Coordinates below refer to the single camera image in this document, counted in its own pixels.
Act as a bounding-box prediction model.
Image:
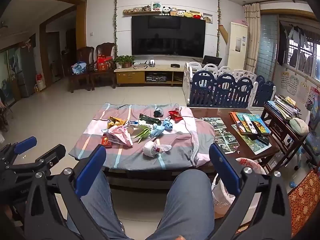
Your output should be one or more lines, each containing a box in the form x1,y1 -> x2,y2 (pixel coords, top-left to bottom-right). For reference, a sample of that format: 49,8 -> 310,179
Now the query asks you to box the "plaid pink grey blanket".
69,102 -> 215,170

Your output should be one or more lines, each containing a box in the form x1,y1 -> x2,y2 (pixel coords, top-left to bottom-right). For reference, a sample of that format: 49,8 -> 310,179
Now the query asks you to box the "green printed sheet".
231,124 -> 270,155

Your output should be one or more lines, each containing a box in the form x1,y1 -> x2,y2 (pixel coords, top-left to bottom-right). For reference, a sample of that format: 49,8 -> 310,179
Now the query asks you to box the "ivy garland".
113,0 -> 119,58
216,0 -> 222,58

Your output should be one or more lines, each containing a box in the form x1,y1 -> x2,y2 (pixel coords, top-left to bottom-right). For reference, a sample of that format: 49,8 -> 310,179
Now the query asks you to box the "bin with white plastic bag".
211,157 -> 267,218

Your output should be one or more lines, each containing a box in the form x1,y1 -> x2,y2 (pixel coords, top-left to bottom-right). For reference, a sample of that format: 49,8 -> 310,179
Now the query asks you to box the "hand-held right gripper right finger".
209,142 -> 293,240

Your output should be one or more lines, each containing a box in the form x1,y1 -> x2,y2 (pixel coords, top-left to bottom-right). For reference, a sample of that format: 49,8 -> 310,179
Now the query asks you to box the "white crumpled plastic bag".
142,140 -> 173,158

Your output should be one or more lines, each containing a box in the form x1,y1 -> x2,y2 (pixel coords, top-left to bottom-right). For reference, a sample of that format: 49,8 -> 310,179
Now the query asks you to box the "stack of colourful books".
236,113 -> 272,134

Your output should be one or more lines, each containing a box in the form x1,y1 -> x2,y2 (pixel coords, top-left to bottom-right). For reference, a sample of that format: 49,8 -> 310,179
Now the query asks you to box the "large black television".
131,16 -> 207,58

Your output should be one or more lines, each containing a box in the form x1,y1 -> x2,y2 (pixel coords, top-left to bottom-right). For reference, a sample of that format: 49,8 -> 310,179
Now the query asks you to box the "person's left leg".
66,170 -> 125,240

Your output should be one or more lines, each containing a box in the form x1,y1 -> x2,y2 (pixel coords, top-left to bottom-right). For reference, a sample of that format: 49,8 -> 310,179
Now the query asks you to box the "wooden wall shelf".
122,9 -> 213,22

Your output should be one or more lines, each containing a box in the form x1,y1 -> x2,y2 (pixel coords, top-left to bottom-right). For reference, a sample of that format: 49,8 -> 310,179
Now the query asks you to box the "white blue carton box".
127,119 -> 157,128

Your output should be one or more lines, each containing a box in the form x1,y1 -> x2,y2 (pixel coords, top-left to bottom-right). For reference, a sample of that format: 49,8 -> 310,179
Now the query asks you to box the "red gift box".
97,54 -> 114,71

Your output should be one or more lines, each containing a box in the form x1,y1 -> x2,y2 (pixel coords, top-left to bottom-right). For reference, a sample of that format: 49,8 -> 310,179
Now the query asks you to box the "grey green cushion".
289,117 -> 310,135

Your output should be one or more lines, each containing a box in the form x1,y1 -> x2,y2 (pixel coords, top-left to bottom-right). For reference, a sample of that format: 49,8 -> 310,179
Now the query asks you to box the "dark wooden chair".
90,42 -> 117,90
67,46 -> 95,93

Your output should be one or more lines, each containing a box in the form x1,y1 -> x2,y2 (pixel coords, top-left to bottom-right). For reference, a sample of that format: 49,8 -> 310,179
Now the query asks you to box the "orange cover book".
229,112 -> 250,134

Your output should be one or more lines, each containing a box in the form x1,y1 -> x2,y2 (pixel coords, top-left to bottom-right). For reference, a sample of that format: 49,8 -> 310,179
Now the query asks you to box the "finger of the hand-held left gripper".
6,144 -> 67,179
0,136 -> 38,162

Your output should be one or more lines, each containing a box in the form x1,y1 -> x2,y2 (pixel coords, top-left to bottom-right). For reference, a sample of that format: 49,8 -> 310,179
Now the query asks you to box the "white standing air conditioner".
227,22 -> 248,68

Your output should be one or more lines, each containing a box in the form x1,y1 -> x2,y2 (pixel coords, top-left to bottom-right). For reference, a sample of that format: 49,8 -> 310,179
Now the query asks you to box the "dark wooden coffee table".
100,107 -> 280,190

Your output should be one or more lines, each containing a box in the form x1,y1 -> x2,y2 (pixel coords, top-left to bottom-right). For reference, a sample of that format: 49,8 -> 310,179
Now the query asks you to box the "small black monitor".
202,55 -> 222,67

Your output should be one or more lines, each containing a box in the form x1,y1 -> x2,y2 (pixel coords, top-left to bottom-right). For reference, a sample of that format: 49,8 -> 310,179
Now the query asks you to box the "light blue plastic bag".
149,124 -> 165,138

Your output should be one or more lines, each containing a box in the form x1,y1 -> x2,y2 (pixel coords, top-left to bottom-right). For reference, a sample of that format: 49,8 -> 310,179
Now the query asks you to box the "photo print sheet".
201,117 -> 227,130
214,129 -> 240,154

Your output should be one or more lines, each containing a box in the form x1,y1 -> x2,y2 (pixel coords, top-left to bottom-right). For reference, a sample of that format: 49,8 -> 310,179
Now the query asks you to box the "grey refrigerator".
14,46 -> 37,98

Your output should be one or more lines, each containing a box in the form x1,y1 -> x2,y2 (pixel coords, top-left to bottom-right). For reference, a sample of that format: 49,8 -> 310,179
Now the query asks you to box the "red crumpled wrapper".
168,109 -> 183,122

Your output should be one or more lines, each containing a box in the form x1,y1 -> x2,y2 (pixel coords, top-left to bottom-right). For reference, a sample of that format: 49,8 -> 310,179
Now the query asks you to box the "white remote control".
242,115 -> 253,130

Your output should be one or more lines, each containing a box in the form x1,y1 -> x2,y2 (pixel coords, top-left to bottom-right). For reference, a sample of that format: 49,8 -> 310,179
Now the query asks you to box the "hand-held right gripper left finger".
24,145 -> 110,240

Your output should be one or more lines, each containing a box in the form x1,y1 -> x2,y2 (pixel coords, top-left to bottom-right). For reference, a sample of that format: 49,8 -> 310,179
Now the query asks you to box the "beige curtain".
244,3 -> 261,74

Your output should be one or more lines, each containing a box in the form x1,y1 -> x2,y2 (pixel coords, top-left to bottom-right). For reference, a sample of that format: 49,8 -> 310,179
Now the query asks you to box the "yellow wooden television cabinet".
114,64 -> 187,87

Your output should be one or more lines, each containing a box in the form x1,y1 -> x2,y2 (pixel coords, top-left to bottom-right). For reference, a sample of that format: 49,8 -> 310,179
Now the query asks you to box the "dark green snack wrapper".
139,114 -> 160,125

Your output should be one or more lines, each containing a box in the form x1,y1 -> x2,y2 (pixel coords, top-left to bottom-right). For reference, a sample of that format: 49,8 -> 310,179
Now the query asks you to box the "yellow snack wrapper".
107,116 -> 128,129

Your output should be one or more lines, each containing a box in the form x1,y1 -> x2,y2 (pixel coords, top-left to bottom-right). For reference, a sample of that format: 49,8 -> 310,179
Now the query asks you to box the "wide black remote control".
250,134 -> 270,145

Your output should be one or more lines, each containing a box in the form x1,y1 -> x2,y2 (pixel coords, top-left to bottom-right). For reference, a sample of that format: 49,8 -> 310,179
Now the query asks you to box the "wall chart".
287,75 -> 299,95

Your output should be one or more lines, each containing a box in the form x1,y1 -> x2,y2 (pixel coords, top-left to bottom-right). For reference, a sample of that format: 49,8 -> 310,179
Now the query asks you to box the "stack of navy plastic chairs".
187,70 -> 277,108

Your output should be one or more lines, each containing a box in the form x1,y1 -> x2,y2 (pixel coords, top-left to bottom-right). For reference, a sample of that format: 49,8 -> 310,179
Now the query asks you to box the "pink plastic bag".
101,125 -> 134,147

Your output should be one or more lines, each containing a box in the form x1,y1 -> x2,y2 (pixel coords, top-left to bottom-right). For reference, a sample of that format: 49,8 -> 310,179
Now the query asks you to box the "person's right leg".
147,169 -> 218,240

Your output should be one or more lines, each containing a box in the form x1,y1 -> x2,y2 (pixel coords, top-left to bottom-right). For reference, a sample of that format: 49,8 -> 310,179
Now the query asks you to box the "red gold patterned cloth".
287,170 -> 320,235

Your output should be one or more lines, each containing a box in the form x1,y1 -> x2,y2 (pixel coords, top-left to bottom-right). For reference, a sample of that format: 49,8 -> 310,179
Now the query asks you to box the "black audio amplifier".
145,72 -> 168,83

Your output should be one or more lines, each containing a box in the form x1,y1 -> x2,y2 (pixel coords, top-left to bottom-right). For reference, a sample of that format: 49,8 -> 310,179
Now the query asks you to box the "dark wooden side table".
261,104 -> 313,173

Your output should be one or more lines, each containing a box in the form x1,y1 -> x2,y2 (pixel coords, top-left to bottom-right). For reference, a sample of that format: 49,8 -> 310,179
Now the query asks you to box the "red cigarette pack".
101,134 -> 113,148

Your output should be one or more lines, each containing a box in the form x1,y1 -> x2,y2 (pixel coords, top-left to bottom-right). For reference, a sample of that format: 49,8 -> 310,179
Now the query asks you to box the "person's leg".
147,169 -> 218,240
66,170 -> 125,240

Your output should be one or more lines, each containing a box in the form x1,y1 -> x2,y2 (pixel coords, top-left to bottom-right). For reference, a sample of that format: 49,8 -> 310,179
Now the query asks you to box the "potted green plant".
114,55 -> 135,68

